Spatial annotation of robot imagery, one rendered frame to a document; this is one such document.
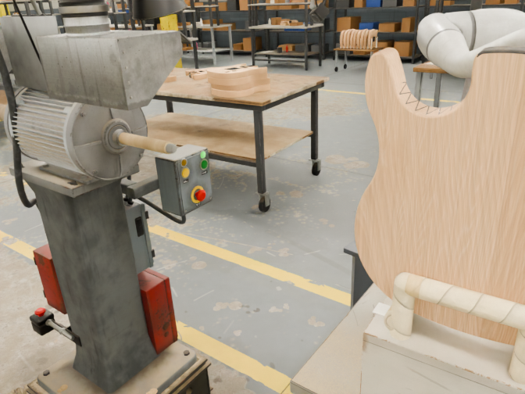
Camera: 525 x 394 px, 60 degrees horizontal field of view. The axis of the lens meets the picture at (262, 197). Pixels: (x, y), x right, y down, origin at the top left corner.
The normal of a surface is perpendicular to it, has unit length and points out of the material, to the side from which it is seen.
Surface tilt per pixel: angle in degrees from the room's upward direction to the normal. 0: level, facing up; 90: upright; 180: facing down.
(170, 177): 90
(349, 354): 0
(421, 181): 93
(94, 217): 90
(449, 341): 0
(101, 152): 93
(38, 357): 0
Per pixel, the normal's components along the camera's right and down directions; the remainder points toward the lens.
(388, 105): -0.55, 0.40
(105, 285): 0.81, 0.21
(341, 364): -0.04, -0.91
